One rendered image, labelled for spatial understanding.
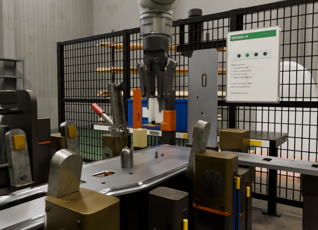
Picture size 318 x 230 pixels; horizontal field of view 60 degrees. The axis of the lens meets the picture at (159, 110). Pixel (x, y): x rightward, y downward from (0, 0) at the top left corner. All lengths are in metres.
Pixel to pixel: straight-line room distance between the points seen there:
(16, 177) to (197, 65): 0.68
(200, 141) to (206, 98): 0.38
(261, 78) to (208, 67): 0.30
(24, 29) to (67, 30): 1.48
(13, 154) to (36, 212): 0.21
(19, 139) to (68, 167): 0.29
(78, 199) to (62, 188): 0.03
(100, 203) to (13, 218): 0.16
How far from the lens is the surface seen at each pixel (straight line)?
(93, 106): 0.94
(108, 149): 0.88
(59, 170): 0.38
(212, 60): 0.99
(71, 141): 0.76
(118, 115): 0.88
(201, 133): 0.63
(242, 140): 0.93
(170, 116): 1.09
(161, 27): 0.76
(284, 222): 1.21
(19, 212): 0.49
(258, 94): 1.22
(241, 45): 1.26
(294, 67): 3.89
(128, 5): 9.49
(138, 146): 0.91
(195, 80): 1.02
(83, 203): 0.37
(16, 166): 0.67
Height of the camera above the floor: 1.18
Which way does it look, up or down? 3 degrees down
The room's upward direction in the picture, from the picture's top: straight up
